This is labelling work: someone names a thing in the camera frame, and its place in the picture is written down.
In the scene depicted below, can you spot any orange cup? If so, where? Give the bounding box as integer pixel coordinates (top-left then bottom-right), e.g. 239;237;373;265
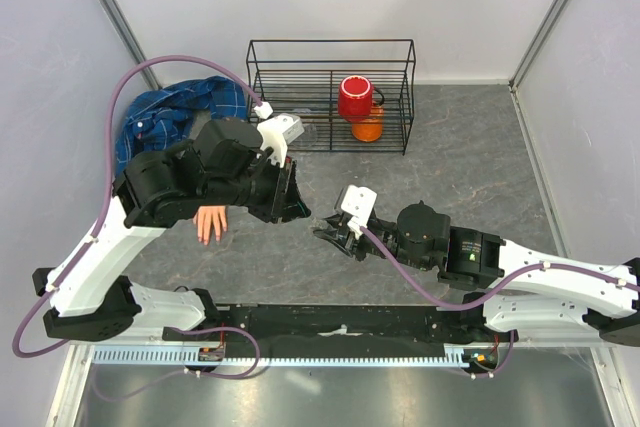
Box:
351;104;384;143

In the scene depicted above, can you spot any blue plaid shirt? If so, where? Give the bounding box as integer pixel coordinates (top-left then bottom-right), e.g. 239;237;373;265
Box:
114;76;248;174

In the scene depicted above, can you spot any mannequin hand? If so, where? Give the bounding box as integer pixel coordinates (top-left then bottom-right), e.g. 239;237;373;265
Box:
193;206;228;245

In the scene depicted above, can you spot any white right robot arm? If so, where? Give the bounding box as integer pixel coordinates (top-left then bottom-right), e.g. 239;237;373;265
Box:
314;202;639;347

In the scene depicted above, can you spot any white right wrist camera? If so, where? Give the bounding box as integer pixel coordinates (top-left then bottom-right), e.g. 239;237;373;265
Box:
335;184;377;239

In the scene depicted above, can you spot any red ceramic mug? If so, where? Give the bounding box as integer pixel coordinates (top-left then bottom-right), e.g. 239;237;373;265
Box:
337;75;385;124

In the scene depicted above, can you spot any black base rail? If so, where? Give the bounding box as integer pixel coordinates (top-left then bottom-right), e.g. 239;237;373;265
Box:
162;304;519;359

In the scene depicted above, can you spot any black wire rack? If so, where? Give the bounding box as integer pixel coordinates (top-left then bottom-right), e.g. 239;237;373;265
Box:
246;38;416;154

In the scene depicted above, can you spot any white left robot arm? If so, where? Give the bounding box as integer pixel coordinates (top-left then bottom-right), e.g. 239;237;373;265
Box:
33;114;311;342

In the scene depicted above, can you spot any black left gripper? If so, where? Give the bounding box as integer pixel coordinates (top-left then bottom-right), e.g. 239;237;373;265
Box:
205;149;310;224

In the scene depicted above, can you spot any aluminium left corner post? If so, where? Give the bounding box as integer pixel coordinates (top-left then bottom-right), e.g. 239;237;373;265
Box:
98;0;147;64

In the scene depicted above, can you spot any clear glass cup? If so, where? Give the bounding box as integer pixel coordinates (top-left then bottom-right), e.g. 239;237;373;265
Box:
293;108;318;150

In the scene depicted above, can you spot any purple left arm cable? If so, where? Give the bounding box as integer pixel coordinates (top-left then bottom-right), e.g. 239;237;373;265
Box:
11;54;266;401

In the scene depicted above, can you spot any aluminium corner post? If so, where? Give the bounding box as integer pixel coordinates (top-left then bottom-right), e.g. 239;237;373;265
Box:
508;0;571;94
98;0;147;64

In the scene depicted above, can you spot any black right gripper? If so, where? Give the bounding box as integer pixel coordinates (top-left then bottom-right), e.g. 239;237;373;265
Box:
314;212;432;271

